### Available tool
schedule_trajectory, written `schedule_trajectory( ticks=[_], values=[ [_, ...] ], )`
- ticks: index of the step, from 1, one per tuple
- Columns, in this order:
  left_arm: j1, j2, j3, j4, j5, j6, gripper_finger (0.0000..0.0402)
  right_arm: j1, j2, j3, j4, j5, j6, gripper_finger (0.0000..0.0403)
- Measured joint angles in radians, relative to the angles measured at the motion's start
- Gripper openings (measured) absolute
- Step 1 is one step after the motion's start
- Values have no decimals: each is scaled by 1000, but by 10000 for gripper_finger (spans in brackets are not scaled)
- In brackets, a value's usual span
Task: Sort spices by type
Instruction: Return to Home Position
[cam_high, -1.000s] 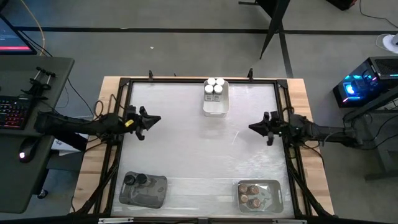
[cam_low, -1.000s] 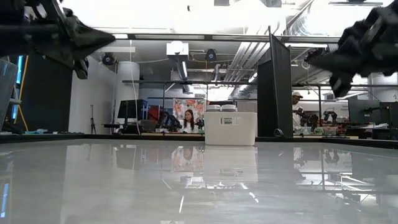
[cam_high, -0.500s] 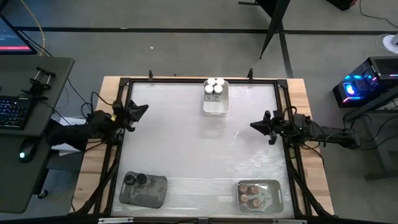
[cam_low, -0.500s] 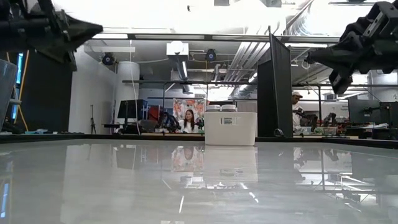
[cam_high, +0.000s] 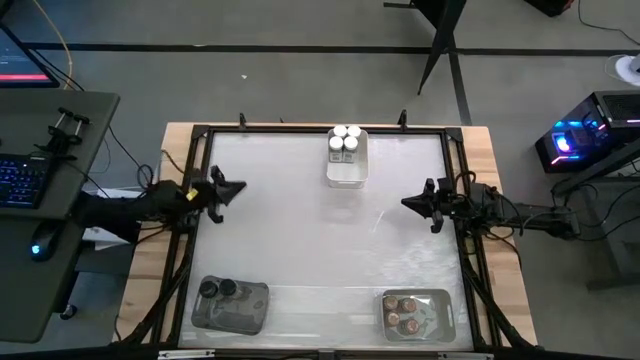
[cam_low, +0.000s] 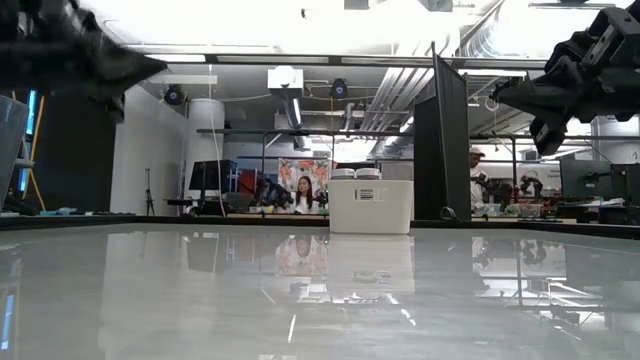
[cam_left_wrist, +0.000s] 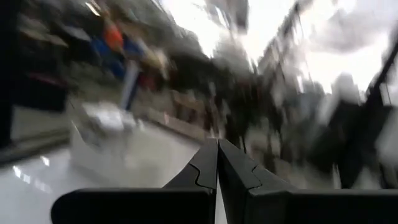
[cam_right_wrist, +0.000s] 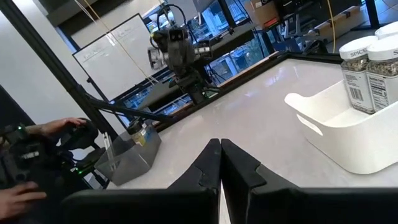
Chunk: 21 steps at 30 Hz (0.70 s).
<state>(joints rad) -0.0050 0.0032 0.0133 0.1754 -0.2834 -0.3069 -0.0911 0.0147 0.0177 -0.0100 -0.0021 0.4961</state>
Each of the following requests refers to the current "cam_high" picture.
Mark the computer case with coloured lights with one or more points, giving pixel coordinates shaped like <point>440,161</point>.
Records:
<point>615,107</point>

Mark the black and red object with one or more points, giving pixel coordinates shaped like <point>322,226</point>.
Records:
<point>550,5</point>

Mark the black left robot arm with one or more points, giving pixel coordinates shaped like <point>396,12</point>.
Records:
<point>125,215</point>

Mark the backlit black keyboard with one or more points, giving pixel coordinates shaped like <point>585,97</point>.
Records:
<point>22,180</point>

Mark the yellow tag on arm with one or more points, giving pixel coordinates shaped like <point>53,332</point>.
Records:
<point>192,194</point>

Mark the computer monitor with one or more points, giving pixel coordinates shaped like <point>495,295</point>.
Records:
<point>20,65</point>

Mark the black caster wheel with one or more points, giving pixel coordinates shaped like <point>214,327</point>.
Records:
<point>68,311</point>

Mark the dark grey desk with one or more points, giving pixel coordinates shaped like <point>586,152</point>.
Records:
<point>30,290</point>

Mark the dark grey storage bin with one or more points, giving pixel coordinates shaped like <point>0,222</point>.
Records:
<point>240,315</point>

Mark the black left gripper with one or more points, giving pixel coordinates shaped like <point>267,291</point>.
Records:
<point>215,197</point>

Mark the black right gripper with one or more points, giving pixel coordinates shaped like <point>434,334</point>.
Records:
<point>442,205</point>

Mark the light grey storage bin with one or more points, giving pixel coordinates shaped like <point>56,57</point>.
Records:
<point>435,320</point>

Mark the silver metal bracket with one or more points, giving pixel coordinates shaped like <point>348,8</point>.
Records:
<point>185,354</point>
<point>465,356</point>

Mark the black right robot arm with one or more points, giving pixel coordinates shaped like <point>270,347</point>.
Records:
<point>525,217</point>

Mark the black computer mouse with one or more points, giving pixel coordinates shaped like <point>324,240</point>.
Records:
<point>45,242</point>

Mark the black aluminium table frame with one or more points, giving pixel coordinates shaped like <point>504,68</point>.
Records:
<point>275,128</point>

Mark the black clamp tool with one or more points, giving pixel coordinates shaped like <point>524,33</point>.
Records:
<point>62,135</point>

